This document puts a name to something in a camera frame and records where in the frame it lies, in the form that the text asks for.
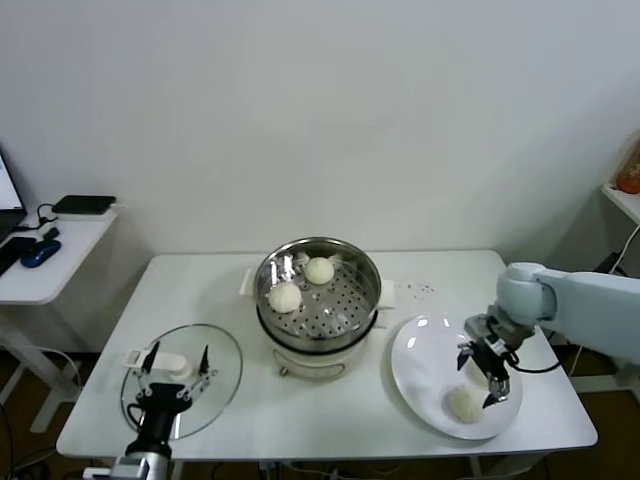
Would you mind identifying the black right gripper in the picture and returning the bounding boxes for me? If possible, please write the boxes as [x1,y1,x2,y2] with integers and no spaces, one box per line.
[456,335,512,411]

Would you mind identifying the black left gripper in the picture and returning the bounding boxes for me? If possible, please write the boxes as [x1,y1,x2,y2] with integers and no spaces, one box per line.
[124,341,220,454]

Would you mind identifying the stainless steel steamer basket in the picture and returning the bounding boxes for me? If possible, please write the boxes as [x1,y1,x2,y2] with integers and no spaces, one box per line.
[254,236,383,353]

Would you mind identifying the white round plate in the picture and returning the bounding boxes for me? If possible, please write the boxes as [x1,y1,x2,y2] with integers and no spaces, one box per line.
[390,313,524,441]

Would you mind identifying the white side desk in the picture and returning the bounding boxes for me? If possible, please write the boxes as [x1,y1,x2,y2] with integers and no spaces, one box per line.
[0,204,121,434]

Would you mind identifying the blue computer mouse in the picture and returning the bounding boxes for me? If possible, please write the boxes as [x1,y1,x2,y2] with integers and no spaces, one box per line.
[21,239,64,269]

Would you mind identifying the black flat device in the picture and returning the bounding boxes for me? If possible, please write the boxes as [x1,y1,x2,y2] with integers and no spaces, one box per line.
[53,195,119,216]

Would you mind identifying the black smartphone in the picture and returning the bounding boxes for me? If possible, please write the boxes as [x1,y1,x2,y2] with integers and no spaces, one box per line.
[0,236,39,277]

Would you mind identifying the white shelf unit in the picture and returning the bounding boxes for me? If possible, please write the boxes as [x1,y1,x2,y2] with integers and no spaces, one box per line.
[599,183,640,396]

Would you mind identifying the black laptop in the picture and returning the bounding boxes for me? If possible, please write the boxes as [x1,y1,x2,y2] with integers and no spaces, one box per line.
[0,143,29,242]

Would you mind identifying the orange snack bag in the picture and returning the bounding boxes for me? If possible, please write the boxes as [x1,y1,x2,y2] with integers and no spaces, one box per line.
[615,148,640,195]

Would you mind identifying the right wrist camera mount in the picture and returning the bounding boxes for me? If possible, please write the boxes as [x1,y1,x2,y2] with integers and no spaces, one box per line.
[463,313,501,346]

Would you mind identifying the glass lid with white handle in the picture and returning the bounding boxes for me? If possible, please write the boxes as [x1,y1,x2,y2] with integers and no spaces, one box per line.
[118,323,245,441]

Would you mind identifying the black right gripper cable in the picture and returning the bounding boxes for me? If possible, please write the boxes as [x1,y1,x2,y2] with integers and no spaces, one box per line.
[505,348,562,375]

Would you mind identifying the black desk cable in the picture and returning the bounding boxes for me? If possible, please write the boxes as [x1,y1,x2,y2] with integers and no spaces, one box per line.
[19,201,62,232]

